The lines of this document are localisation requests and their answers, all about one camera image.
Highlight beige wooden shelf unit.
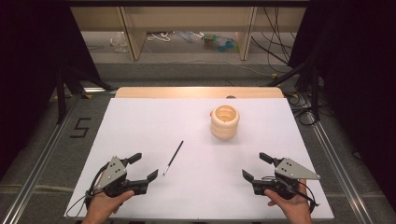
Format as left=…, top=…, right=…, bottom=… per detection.
left=70, top=5, right=308, bottom=62

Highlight person's left hand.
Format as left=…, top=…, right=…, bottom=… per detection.
left=81, top=172, right=135, bottom=224

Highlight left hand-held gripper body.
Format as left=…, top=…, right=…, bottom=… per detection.
left=93, top=155, right=148, bottom=199

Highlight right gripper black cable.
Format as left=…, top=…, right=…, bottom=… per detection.
left=261, top=175, right=320, bottom=210

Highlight person's right hand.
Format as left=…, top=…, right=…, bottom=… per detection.
left=263, top=178, right=314, bottom=224

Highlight clear plastic bag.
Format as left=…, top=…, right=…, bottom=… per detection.
left=108, top=31, right=129, bottom=54

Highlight black curtain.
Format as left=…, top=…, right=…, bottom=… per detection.
left=0, top=0, right=106, bottom=178
left=289, top=0, right=396, bottom=214

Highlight white board sheet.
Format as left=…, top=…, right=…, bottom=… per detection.
left=64, top=96, right=335, bottom=222

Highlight black metal stand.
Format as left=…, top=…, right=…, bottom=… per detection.
left=266, top=60, right=322, bottom=121
left=55, top=65, right=112, bottom=125

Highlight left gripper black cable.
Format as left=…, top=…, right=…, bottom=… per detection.
left=64, top=162, right=110, bottom=218

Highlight cream ribbed brush holder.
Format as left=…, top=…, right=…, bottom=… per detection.
left=209, top=104, right=241, bottom=140

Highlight black cables bundle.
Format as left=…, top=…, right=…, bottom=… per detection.
left=250, top=6, right=297, bottom=75

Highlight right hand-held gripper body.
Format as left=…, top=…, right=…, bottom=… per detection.
left=251, top=157, right=321, bottom=201

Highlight aluminium floor rail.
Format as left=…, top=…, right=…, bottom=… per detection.
left=306, top=111, right=375, bottom=224
left=0, top=92, right=82, bottom=224

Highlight black coiled floor cables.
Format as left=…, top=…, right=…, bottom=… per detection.
left=285, top=91, right=319, bottom=127

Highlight colourful plastic toys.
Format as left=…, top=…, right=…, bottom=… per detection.
left=201, top=32, right=240, bottom=53

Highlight white coiled cord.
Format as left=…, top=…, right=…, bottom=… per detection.
left=146, top=31, right=176, bottom=43

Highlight black makeup brush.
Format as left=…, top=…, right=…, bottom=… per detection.
left=162, top=139, right=185, bottom=177

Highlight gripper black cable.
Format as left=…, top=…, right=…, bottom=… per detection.
left=261, top=175, right=320, bottom=210
left=64, top=162, right=110, bottom=218

